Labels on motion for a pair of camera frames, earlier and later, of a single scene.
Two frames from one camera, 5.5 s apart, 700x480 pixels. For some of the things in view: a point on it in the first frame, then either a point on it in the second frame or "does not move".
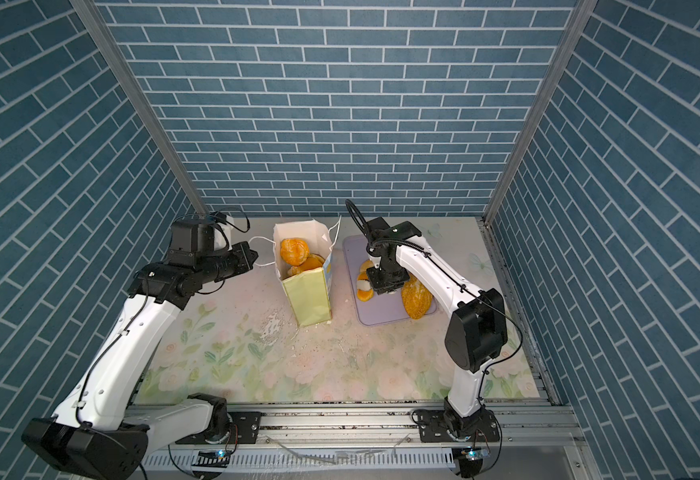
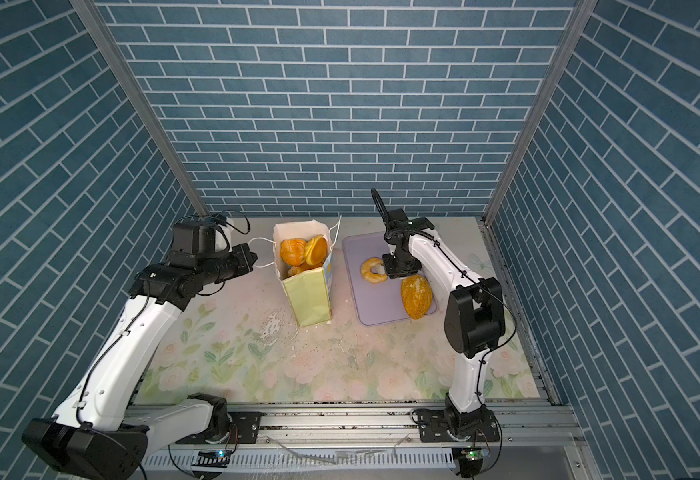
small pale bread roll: [294, 251] does not move
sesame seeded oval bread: [416, 298] does not move
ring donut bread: [363, 273] does not move
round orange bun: [365, 295] -> [316, 250]
